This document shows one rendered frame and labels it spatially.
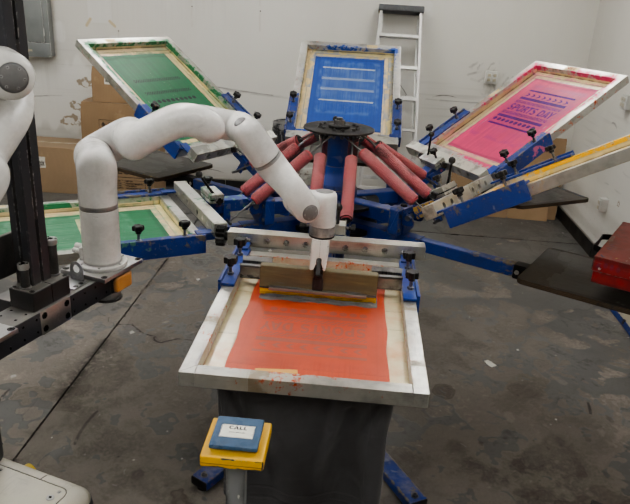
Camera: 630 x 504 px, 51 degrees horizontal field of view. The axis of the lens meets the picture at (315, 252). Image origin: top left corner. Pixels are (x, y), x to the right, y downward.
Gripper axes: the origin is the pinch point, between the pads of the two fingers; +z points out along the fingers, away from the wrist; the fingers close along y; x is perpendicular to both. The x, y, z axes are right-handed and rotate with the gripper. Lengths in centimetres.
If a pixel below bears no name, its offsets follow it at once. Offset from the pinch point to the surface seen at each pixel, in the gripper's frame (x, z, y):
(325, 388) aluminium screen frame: 6, 3, 52
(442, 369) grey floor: 64, 100, -126
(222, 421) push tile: -15, 5, 67
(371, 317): 16.7, 5.6, 9.4
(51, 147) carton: -259, 60, -373
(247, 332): -17.2, 6.0, 24.8
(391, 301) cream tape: 22.9, 5.4, -2.5
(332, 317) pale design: 5.4, 5.7, 11.6
